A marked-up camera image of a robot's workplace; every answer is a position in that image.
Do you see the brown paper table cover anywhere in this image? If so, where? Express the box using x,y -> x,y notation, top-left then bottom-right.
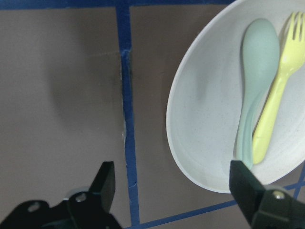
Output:
0,0 -> 305,229

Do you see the yellow plastic fork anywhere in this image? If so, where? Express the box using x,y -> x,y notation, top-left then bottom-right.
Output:
252,12 -> 305,165

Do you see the light green plastic spoon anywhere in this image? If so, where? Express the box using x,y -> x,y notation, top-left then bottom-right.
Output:
236,19 -> 280,169

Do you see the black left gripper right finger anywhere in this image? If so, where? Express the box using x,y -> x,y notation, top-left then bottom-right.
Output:
229,160 -> 305,229

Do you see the white round plate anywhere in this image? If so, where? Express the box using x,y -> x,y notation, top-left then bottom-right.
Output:
166,0 -> 305,193

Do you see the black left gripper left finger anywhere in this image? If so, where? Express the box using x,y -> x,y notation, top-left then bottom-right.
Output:
0,161 -> 119,229

